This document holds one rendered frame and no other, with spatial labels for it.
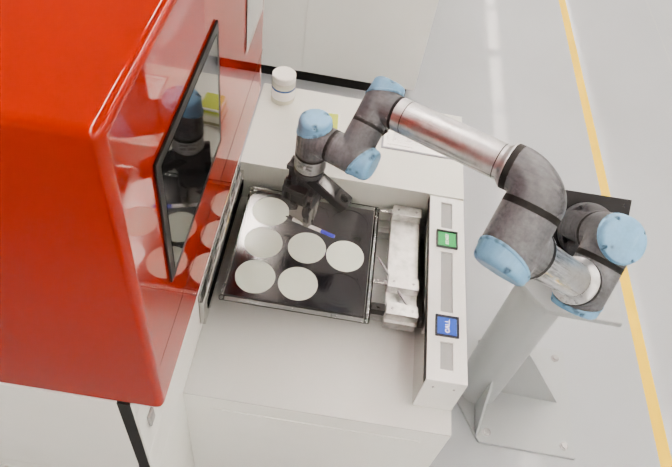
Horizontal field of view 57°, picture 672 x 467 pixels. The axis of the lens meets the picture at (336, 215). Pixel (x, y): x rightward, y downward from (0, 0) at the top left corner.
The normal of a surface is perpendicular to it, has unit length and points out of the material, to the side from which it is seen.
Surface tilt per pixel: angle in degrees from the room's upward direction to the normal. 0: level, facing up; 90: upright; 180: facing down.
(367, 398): 0
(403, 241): 0
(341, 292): 0
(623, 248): 37
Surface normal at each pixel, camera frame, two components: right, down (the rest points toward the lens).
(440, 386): -0.11, 0.76
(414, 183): 0.12, -0.63
